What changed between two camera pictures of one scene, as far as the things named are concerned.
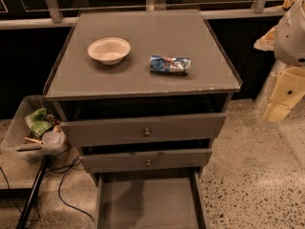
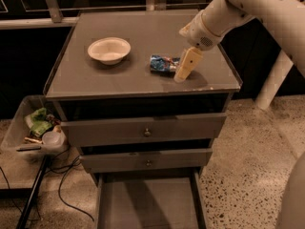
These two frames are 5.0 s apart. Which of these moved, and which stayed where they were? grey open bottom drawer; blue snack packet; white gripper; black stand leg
Moved: white gripper
Stayed: black stand leg; grey open bottom drawer; blue snack packet
